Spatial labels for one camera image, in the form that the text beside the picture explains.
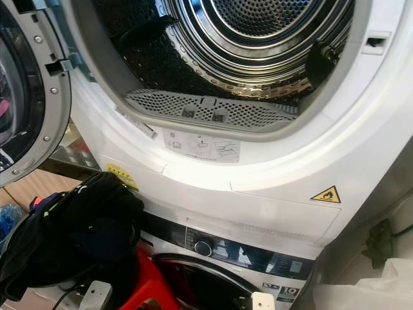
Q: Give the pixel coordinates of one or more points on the grey serial label strip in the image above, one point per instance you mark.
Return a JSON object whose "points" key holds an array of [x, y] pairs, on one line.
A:
{"points": [[135, 121]]}

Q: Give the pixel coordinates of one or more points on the round black washer knob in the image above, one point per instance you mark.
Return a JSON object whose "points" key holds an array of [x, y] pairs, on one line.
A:
{"points": [[202, 248]]}

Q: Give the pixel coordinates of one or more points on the white instruction sticker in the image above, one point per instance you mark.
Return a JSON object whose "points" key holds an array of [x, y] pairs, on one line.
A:
{"points": [[200, 144]]}

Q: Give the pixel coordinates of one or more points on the round dark washer door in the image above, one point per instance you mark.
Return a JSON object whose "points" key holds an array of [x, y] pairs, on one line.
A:
{"points": [[200, 281]]}

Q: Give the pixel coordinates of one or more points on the white front-load washing machine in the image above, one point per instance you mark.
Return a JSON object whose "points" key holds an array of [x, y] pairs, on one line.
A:
{"points": [[251, 258]]}

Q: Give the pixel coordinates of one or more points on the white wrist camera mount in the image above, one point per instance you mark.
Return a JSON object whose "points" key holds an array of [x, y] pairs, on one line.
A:
{"points": [[95, 296], [263, 301]]}

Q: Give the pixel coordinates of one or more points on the round glass dryer door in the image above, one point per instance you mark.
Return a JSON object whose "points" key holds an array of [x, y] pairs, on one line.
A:
{"points": [[32, 84]]}

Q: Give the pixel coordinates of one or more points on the short black drum paddle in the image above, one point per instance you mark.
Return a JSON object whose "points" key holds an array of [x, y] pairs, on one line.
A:
{"points": [[321, 64]]}

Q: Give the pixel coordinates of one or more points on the brown cardboard box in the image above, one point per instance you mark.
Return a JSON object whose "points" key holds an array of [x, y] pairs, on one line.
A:
{"points": [[51, 187]]}

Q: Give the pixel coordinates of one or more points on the grey mesh lint filter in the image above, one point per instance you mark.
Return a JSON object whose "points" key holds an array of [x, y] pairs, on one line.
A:
{"points": [[245, 113]]}

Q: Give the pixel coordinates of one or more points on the yellow triangle fire sticker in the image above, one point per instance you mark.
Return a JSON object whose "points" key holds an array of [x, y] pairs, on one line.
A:
{"points": [[326, 196]]}

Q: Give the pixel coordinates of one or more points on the long black drum paddle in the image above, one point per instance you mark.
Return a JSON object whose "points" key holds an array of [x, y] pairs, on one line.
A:
{"points": [[143, 30]]}

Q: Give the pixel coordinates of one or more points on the dark wall fitting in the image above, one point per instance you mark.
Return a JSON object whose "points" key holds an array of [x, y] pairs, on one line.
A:
{"points": [[377, 244]]}

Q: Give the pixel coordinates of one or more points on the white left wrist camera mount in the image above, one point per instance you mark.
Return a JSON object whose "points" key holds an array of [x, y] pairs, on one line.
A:
{"points": [[95, 296]]}

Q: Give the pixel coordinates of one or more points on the yellow rectangular warning label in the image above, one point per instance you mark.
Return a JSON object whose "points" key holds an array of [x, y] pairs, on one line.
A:
{"points": [[121, 175]]}

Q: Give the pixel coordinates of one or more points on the black clothes pile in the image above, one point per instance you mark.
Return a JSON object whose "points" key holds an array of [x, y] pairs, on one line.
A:
{"points": [[71, 232]]}

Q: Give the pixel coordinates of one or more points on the white tumble dryer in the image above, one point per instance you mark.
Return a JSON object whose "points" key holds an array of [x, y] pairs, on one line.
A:
{"points": [[284, 165]]}

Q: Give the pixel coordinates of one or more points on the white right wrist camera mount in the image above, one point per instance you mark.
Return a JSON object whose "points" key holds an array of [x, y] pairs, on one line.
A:
{"points": [[263, 301]]}

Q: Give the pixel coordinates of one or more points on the perforated steel dryer drum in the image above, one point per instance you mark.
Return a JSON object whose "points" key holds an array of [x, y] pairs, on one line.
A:
{"points": [[193, 39]]}

